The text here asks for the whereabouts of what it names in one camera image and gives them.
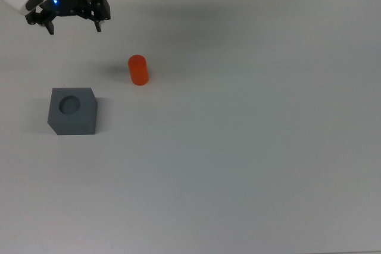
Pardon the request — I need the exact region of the grey block with round hole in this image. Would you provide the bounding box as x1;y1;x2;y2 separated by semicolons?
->
46;87;99;136

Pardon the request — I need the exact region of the orange cylinder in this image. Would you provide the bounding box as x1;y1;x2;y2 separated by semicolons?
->
127;54;149;87

